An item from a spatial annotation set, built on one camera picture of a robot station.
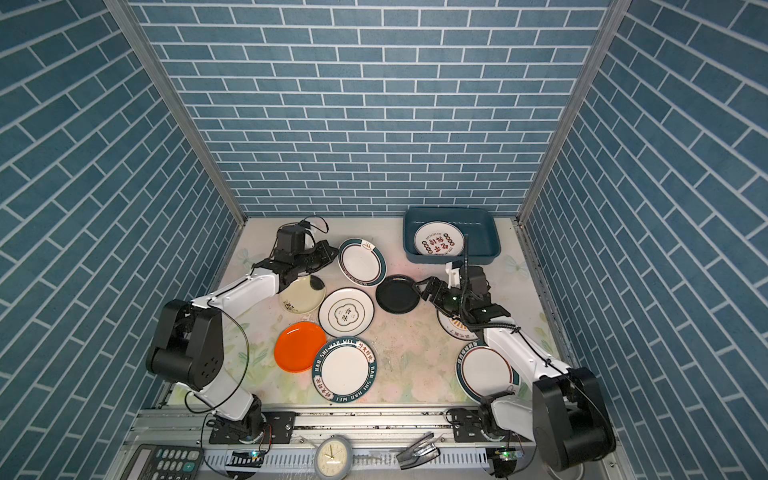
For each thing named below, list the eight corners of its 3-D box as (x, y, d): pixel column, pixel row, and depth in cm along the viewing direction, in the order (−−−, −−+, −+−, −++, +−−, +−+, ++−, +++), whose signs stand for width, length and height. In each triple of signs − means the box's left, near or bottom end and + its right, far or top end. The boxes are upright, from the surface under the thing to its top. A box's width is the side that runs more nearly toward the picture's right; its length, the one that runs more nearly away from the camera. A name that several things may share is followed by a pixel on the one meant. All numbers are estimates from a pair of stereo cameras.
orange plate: (272, 372, 85) (268, 369, 82) (284, 325, 94) (281, 321, 91) (320, 372, 85) (318, 369, 82) (328, 325, 94) (326, 321, 91)
